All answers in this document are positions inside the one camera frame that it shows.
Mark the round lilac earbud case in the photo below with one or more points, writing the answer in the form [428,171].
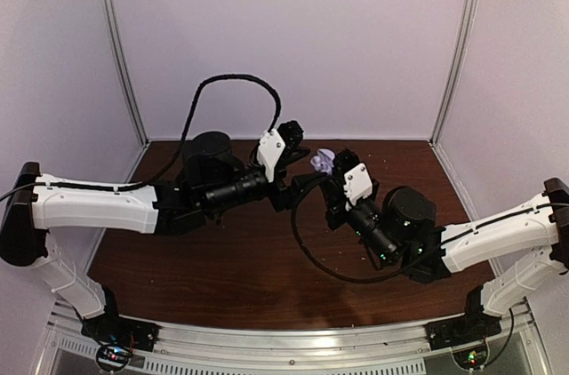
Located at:
[323,161]

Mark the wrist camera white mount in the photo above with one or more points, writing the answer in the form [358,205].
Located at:
[353,176]
[278,145]

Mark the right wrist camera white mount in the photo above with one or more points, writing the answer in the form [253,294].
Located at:
[353,176]

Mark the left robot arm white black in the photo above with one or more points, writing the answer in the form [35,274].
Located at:
[211,182]

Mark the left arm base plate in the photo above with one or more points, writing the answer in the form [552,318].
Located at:
[124,332]

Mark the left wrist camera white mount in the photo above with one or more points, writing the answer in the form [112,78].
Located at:
[278,145]

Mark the right aluminium frame post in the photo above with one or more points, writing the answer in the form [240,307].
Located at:
[468,13]

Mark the aluminium frame post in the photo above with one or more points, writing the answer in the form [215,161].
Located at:
[468,13]
[123,73]

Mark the left aluminium frame post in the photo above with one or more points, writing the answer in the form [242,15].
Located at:
[123,73]

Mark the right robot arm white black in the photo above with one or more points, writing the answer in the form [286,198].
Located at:
[402,232]

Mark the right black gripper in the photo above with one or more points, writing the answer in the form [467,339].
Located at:
[332,198]

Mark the front aluminium rail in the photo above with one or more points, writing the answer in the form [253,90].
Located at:
[399,348]

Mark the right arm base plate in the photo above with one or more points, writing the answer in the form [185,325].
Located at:
[461,330]

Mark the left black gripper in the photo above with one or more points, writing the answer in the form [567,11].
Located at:
[287,195]

